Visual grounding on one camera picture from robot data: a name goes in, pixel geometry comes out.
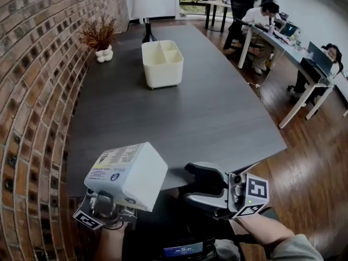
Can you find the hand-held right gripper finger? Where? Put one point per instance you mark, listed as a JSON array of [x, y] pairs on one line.
[[209, 170], [209, 201]]

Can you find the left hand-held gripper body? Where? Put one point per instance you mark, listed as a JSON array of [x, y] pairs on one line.
[[104, 209]]

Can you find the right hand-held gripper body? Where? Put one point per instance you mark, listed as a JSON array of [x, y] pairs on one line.
[[253, 192]]

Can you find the white printed box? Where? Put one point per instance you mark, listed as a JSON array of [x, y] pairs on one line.
[[136, 175]]

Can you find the person's left forearm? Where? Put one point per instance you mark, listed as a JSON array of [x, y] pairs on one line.
[[110, 245]]

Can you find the person's right forearm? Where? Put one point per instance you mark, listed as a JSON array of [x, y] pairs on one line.
[[261, 227]]

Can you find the black device with screen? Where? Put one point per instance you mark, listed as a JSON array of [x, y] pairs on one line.
[[187, 250]]

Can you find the person's grey shirt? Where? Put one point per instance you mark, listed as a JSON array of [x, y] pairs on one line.
[[296, 250]]

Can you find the cream divided organizer box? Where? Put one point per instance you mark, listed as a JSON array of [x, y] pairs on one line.
[[161, 64]]

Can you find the long white office desk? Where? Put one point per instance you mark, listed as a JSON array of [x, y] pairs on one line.
[[288, 50]]

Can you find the grey laptop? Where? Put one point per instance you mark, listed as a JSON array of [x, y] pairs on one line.
[[320, 58]]

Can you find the drink bottle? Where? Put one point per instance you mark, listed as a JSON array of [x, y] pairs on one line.
[[272, 28]]

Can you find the white bubble vase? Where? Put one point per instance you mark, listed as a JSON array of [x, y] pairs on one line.
[[104, 54]]

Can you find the black office chair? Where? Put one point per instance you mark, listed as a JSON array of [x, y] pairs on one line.
[[239, 18]]

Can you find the open laptop with dark screen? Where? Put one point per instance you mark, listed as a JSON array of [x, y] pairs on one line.
[[288, 29]]

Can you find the black side table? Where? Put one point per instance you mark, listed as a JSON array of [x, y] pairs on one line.
[[214, 7]]

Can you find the dried brown plant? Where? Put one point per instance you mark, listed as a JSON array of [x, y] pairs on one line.
[[99, 33]]

